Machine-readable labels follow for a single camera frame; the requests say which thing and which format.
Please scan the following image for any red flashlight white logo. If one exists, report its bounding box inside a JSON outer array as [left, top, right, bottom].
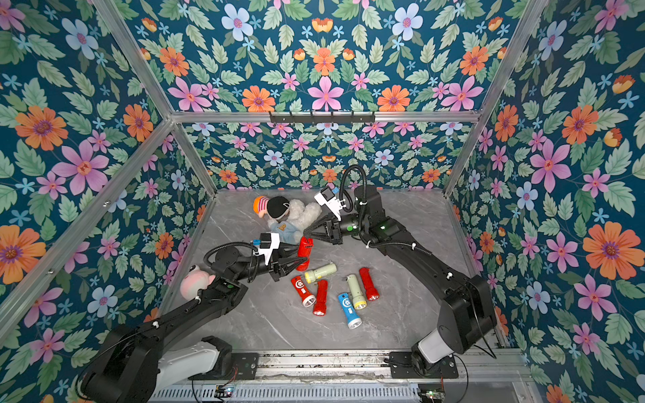
[[291, 276, 316, 307]]

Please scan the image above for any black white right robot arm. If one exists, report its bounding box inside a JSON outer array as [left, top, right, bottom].
[[304, 185, 497, 377]]

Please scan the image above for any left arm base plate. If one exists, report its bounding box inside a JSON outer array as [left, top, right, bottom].
[[200, 353, 260, 382]]

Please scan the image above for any white teddy bear blue shirt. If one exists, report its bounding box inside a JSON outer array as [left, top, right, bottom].
[[267, 199, 322, 244]]

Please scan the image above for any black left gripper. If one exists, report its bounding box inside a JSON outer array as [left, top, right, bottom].
[[231, 244, 302, 285]]

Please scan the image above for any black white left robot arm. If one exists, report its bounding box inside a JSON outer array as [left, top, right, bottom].
[[77, 242, 308, 402]]

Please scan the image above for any blue flashlight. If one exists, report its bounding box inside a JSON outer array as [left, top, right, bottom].
[[338, 293, 362, 330]]

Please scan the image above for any black hook rail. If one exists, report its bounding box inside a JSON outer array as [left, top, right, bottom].
[[269, 112, 376, 124]]

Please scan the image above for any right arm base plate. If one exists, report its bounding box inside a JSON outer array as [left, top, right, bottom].
[[384, 351, 460, 379]]

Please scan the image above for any red flashlight plain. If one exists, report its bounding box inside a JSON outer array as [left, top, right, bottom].
[[313, 280, 329, 317], [297, 237, 314, 272], [359, 267, 380, 302]]

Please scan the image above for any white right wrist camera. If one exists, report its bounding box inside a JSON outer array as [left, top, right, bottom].
[[314, 186, 353, 220]]

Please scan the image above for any pale green flashlight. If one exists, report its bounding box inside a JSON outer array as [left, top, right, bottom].
[[303, 263, 338, 284], [346, 274, 367, 311]]

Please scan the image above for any pink plush toy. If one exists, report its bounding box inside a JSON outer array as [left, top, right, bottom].
[[180, 265, 217, 301]]

